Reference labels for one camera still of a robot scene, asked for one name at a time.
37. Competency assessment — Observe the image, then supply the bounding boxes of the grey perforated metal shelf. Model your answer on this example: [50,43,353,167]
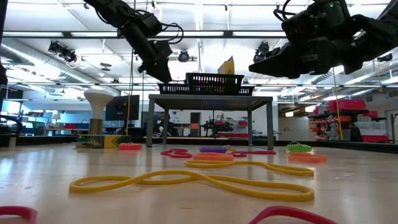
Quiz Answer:
[145,93,275,151]

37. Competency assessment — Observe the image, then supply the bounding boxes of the orange coil wristband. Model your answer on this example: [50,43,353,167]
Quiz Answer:
[119,142,143,151]

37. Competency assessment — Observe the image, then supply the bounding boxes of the yellow hanging cable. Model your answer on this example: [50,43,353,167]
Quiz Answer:
[125,46,135,136]

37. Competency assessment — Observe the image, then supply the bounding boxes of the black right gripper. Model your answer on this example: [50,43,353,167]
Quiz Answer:
[248,35,355,78]

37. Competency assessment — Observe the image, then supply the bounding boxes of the orange rubber band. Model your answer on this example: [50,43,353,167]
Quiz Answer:
[192,152,234,162]
[287,152,328,164]

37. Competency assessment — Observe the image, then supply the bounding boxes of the green coil wristband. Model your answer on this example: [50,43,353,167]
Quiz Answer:
[285,141,313,154]

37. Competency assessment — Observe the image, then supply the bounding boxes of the storage rack with bins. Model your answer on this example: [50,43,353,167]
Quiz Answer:
[307,98,392,144]

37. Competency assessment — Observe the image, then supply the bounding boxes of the black studio light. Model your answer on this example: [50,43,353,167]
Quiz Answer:
[47,40,78,65]
[253,41,271,64]

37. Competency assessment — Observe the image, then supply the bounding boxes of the red storage bin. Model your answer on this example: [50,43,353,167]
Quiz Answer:
[328,99,367,112]

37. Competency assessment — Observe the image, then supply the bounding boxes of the yellow crayon box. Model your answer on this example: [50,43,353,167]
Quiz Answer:
[76,134,131,149]

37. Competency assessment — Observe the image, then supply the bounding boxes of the green cardboard box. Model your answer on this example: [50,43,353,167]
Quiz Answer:
[217,55,236,75]

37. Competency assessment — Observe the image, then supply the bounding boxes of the purple coil wristband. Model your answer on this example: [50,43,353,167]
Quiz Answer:
[198,146,228,154]

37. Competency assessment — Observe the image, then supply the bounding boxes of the black overhead crossbeam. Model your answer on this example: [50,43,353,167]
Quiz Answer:
[0,30,312,40]

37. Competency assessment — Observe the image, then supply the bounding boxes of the white mushroom lamp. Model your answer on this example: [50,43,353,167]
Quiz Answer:
[83,89,114,136]

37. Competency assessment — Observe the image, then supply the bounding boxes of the black mesh basket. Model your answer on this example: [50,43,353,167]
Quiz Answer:
[185,72,245,96]
[157,82,190,95]
[239,85,256,96]

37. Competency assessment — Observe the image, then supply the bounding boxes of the black computer monitor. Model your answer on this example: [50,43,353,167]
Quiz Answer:
[104,95,141,122]

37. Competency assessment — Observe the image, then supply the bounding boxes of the black overhead camera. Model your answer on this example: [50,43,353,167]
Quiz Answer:
[177,49,191,63]

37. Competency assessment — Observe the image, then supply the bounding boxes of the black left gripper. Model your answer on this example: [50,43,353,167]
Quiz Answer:
[119,23,174,83]

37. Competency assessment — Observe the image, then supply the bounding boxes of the red rubber band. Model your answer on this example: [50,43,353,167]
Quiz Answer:
[160,147,193,159]
[0,205,339,224]
[229,149,277,158]

